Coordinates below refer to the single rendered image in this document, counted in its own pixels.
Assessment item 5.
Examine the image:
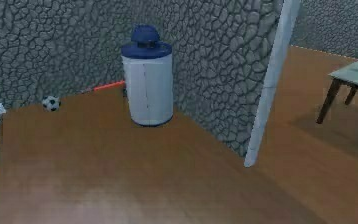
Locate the red stick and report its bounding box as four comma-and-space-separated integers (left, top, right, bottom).
92, 80, 126, 92

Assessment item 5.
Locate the black and white ball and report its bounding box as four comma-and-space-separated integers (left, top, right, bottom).
41, 95, 62, 113

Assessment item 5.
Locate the pale table with brown legs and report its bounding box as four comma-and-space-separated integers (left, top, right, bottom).
316, 58, 358, 125

